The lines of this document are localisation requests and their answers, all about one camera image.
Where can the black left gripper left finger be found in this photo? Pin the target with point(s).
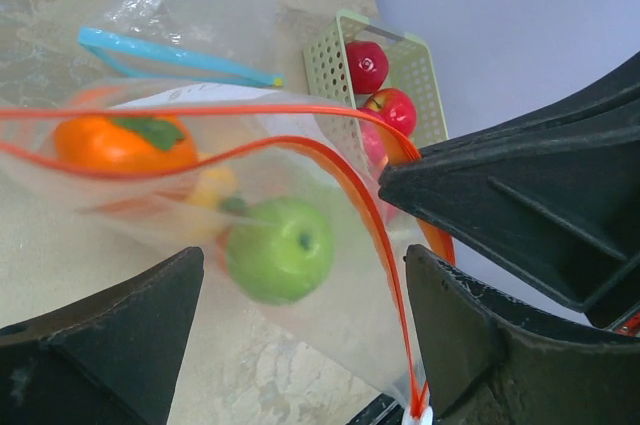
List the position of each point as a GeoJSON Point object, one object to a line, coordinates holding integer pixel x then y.
{"type": "Point", "coordinates": [110, 358]}

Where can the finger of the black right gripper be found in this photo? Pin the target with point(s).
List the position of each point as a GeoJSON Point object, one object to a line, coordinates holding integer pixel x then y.
{"type": "Point", "coordinates": [619, 87]}
{"type": "Point", "coordinates": [563, 216]}

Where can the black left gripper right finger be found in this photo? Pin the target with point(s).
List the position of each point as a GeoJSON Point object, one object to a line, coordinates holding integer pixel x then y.
{"type": "Point", "coordinates": [493, 359]}

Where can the green fake fruit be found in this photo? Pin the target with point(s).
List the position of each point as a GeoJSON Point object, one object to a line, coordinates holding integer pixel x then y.
{"type": "Point", "coordinates": [281, 252]}

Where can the red fake apple with stem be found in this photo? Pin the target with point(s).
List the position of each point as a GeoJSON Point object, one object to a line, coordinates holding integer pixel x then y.
{"type": "Point", "coordinates": [374, 148]}

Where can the clear bag red zipper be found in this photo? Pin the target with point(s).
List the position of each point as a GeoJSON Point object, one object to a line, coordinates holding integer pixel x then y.
{"type": "Point", "coordinates": [279, 190]}

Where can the clear bag blue zipper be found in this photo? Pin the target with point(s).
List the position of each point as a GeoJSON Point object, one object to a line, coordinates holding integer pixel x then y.
{"type": "Point", "coordinates": [222, 41]}

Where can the fake yellow orange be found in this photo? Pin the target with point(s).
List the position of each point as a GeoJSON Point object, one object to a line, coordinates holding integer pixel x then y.
{"type": "Point", "coordinates": [203, 215]}

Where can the fake orange persimmon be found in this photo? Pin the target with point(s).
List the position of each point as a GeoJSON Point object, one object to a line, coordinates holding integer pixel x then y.
{"type": "Point", "coordinates": [119, 144]}

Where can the dark red fake apple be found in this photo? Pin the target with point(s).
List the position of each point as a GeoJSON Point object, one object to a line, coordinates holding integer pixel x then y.
{"type": "Point", "coordinates": [368, 66]}

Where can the green perforated basket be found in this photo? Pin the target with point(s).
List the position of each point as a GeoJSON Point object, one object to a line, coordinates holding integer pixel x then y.
{"type": "Point", "coordinates": [410, 70]}

